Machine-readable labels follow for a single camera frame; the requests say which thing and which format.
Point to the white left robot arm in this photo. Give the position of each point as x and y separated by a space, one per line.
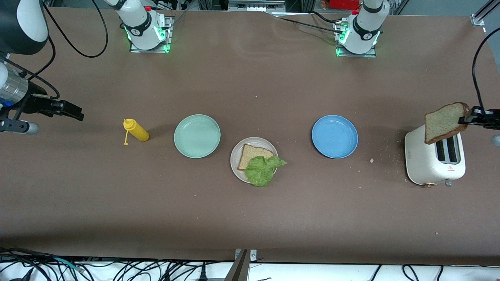
365 31

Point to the light green plate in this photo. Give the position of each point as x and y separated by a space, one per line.
197 136

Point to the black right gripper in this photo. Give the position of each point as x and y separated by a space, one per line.
38 103

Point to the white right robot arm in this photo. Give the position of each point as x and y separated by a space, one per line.
33 19

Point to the metal bracket with beam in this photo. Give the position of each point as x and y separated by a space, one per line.
240 269

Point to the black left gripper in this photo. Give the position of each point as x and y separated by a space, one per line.
485 118

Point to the silver frame with black box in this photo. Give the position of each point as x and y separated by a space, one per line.
256 4

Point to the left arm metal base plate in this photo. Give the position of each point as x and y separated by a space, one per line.
355 55

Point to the white toaster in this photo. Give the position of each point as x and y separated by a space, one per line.
420 156

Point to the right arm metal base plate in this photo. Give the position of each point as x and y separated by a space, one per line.
170 35

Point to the light brown bread slice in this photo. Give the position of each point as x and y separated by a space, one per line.
250 154

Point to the red box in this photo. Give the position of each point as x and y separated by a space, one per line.
340 4

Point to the beige plate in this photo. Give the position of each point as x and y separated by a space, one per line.
236 164

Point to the dark crust bread slice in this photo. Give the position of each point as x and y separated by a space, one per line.
443 123

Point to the green lettuce leaf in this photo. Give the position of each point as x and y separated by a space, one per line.
261 171

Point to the blue plate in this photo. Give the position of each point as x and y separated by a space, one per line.
334 136

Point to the yellow mustard squeeze bottle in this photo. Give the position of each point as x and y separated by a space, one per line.
137 132

